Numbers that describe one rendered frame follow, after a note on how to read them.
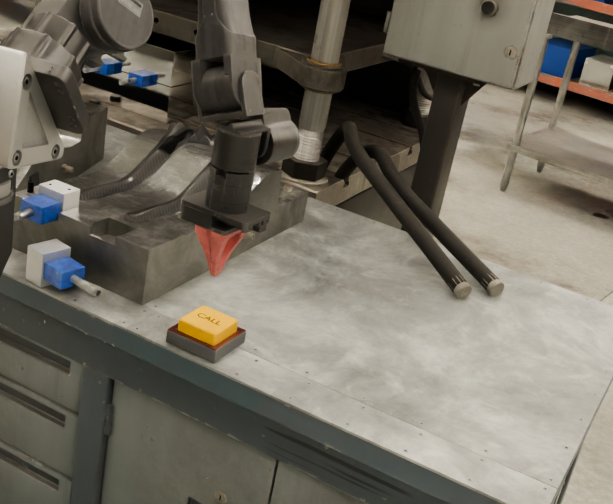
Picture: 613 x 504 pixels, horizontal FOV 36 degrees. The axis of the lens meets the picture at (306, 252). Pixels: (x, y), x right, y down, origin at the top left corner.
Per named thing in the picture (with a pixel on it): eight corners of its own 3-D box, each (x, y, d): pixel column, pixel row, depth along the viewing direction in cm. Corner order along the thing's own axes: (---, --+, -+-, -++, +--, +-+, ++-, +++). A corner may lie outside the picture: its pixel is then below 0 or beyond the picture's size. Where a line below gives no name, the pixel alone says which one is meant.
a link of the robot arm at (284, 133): (188, 79, 118) (240, 70, 113) (246, 74, 127) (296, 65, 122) (203, 173, 120) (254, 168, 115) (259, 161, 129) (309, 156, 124)
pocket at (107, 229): (115, 259, 135) (117, 236, 134) (86, 247, 137) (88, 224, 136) (134, 251, 139) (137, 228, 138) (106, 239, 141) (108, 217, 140)
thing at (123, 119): (312, 217, 201) (318, 186, 198) (-110, 62, 249) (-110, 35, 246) (445, 147, 272) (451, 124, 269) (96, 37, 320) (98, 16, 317)
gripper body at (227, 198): (206, 201, 126) (214, 149, 124) (270, 225, 122) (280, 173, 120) (178, 211, 121) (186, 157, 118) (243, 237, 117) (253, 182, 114)
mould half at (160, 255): (142, 305, 135) (152, 220, 130) (8, 246, 145) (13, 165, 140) (303, 221, 178) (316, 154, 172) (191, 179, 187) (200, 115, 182)
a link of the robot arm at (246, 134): (208, 116, 116) (243, 130, 113) (244, 111, 121) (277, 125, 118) (200, 169, 118) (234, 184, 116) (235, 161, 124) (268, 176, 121)
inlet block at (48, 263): (85, 280, 128) (82, 315, 130) (113, 272, 131) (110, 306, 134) (27, 244, 135) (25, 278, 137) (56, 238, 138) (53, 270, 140)
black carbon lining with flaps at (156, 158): (140, 238, 140) (147, 179, 136) (58, 204, 146) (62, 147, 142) (257, 188, 169) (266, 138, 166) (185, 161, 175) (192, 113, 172)
